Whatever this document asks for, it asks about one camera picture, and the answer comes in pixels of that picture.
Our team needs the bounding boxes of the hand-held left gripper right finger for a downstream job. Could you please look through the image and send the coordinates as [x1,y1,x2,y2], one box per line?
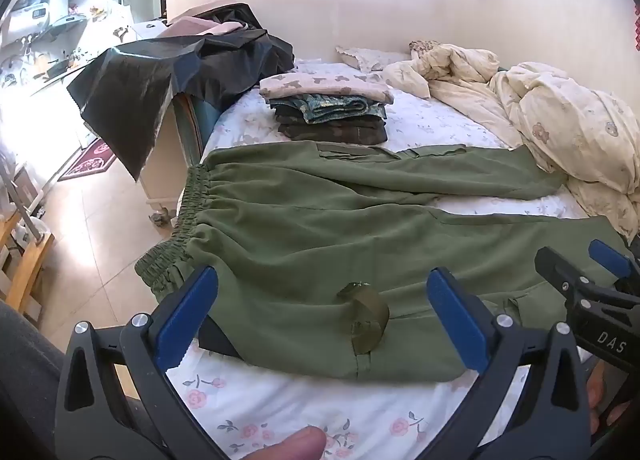
[426,267,593,460]

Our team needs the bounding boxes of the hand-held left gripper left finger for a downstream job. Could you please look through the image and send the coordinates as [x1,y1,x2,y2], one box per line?
[55,265,236,460]

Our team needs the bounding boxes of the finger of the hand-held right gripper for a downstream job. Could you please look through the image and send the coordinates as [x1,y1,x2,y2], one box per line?
[535,246,621,311]
[589,240,640,291]

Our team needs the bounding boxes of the green pants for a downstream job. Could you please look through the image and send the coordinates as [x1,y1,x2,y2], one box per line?
[135,140,633,383]

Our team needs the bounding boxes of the person's right hand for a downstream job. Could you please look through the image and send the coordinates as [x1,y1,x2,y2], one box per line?
[587,365,633,436]

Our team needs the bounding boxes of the person's left hand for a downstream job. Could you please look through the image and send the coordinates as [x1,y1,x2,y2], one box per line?
[235,426,326,460]

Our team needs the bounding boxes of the white floral bed sheet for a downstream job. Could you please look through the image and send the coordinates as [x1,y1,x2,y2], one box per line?
[165,57,591,460]

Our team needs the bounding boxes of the cream floral quilt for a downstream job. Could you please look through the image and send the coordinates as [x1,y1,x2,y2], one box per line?
[382,42,640,243]

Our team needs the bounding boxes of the white wheeled cabinet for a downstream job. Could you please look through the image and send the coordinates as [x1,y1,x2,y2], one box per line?
[140,100,196,228]

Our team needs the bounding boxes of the wooden chair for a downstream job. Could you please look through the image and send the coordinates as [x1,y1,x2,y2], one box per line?
[0,212,56,313]

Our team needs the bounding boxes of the red patterned rug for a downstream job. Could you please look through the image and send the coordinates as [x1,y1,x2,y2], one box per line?
[56,137,118,183]

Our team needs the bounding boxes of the black cloth on cart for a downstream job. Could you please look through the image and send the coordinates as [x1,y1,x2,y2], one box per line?
[66,30,296,183]

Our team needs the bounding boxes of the folded teal patterned cloth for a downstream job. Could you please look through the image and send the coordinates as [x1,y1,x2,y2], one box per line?
[270,94,387,125]

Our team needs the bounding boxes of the white floral pillow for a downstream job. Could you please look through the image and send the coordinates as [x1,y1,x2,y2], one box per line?
[335,45,416,73]

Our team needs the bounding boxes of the black jacket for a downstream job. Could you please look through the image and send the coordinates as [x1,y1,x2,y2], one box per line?
[200,2,268,35]

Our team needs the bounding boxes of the range hood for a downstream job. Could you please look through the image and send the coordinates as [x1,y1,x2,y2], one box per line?
[30,14,93,43]

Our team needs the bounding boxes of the white water heater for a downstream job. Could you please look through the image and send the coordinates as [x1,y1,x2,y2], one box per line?
[2,0,71,36]

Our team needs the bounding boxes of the teal bed frame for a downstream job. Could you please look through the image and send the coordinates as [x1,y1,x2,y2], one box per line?
[172,92,223,168]

